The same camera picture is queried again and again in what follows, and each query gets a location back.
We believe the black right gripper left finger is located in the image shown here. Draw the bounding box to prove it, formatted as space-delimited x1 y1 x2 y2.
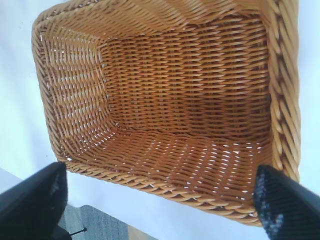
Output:
0 161 69 240

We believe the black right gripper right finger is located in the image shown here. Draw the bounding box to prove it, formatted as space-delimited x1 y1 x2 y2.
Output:
252 164 320 240

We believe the woven wicker basket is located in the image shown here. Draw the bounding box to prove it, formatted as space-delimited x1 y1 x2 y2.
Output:
31 0 301 227

